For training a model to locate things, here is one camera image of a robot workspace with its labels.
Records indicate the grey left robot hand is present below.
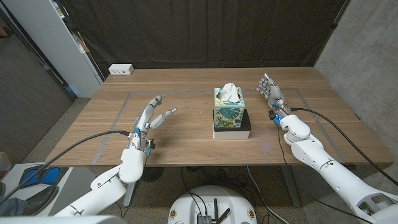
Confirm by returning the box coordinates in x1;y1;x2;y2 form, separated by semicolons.
126;94;177;151

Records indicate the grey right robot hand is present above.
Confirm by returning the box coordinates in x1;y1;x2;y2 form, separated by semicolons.
256;73;292;119

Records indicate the white tissue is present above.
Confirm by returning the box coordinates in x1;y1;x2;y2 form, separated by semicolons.
216;82;241;104

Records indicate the teal floral tissue box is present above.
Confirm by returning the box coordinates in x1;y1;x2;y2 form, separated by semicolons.
213;86;246;129

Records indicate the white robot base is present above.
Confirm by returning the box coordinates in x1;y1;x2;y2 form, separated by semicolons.
167;185;258;224

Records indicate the black foam block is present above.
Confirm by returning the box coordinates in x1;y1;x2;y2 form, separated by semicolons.
213;108;252;132

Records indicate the black round disc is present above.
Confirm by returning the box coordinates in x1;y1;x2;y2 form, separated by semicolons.
141;166;165;183

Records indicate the white power strip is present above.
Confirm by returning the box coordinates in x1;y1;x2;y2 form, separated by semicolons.
108;63;134;76

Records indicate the grey table leg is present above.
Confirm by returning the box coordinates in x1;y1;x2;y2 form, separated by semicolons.
279;164;302;208
123;182;139;208

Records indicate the white floor platform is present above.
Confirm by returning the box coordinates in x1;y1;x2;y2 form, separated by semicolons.
1;162;98;217

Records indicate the black backdrop curtain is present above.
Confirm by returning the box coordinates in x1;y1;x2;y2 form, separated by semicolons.
58;0;351;78

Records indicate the blue foot pedal unit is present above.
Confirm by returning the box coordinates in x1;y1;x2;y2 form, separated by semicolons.
18;166;69;189

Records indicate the white cabinet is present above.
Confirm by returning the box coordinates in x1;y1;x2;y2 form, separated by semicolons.
1;0;105;98

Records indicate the black leather shoe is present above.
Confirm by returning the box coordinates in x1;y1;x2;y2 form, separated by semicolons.
23;185;59;216

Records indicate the blue jeans leg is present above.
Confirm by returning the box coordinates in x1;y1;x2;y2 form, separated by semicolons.
0;197;27;217

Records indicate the thin black left wrist cable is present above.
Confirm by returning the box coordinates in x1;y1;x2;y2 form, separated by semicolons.
123;149;150;218

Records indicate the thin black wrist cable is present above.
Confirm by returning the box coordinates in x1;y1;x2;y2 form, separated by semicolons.
275;123;374;224
123;149;150;218

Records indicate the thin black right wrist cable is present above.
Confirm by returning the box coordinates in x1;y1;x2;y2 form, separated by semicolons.
275;123;374;224

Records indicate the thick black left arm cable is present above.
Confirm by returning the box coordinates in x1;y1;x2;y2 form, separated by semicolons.
0;129;131;205

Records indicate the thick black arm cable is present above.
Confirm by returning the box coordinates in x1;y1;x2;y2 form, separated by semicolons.
290;107;398;187
0;129;131;205

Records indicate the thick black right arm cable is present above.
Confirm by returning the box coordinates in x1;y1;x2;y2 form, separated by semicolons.
290;107;398;187

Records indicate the black floor cable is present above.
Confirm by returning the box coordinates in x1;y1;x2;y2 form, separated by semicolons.
180;167;208;215

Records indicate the white floor cable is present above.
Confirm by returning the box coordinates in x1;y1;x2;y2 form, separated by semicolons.
245;164;292;224

